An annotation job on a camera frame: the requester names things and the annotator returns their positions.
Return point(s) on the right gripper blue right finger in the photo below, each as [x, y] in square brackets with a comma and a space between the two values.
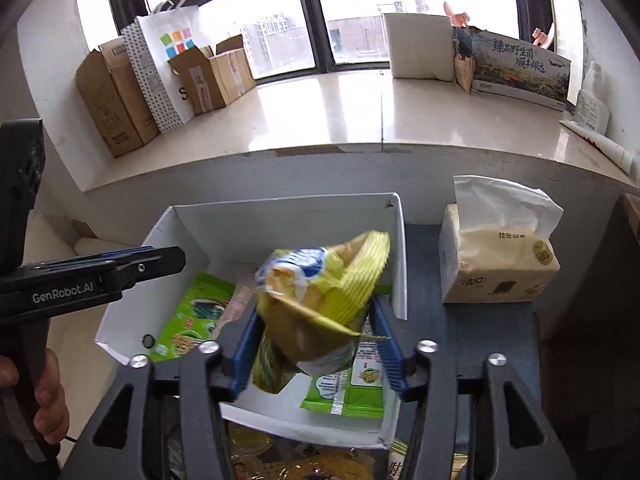
[394, 345]

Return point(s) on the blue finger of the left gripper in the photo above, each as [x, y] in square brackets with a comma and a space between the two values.
[132, 252]

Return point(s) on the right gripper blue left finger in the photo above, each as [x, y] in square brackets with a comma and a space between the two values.
[244, 340]

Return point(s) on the pink snack packet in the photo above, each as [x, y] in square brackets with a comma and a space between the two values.
[242, 297]

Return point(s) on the green white snack pack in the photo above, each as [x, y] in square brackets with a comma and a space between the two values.
[357, 392]

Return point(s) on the green seaweed snack pack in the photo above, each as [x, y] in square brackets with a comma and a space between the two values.
[195, 318]

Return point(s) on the yellow crinkled chips bag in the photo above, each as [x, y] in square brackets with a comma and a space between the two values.
[314, 302]

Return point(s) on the white cardboard storage box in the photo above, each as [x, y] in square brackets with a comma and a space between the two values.
[231, 241]

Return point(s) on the person left hand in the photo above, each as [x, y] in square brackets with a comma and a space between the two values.
[52, 419]

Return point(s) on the blue fabric cushion mat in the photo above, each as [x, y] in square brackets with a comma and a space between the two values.
[487, 353]

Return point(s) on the tall brown cardboard box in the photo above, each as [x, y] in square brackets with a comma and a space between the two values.
[110, 90]

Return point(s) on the yellow tissue pack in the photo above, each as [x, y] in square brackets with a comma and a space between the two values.
[494, 244]

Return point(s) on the open brown cardboard box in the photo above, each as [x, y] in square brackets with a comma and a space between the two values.
[214, 78]

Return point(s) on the white dotted paper bag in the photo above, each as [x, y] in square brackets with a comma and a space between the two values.
[152, 41]

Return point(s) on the long printed gift box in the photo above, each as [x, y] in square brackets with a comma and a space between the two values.
[517, 69]

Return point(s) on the white foam block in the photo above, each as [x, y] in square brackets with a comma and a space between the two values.
[420, 46]

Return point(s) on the white bottle on sill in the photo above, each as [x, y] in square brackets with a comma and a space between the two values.
[590, 110]

